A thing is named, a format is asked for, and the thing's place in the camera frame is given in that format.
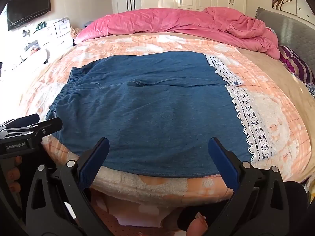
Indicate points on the blue denim pants with lace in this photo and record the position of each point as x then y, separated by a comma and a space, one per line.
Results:
147, 108

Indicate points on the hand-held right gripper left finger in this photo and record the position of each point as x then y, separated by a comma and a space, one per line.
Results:
94, 157

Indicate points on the person's left hand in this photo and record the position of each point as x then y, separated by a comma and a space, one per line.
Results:
14, 174

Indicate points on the pink duvet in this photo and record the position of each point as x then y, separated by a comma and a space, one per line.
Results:
172, 22

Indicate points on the blue patterned cloth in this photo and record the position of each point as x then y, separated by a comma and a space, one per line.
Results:
310, 89

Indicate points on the peach printed fleece blanket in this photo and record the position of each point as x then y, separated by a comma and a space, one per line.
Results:
137, 43

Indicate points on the white drawer dresser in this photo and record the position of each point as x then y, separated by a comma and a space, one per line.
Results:
61, 29

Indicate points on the pale pink cloth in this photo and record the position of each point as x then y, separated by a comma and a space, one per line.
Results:
128, 211

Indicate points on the beige bed sheet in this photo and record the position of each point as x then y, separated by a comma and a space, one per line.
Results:
278, 78

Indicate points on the purple striped pillow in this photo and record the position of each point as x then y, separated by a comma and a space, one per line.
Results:
297, 66

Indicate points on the black wall television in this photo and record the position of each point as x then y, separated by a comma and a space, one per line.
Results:
28, 7

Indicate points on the grey padded headboard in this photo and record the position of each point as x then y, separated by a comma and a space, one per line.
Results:
290, 34

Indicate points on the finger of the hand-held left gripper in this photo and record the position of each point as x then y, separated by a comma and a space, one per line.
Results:
50, 126
22, 121

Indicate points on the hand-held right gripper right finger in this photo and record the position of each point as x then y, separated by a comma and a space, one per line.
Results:
222, 163

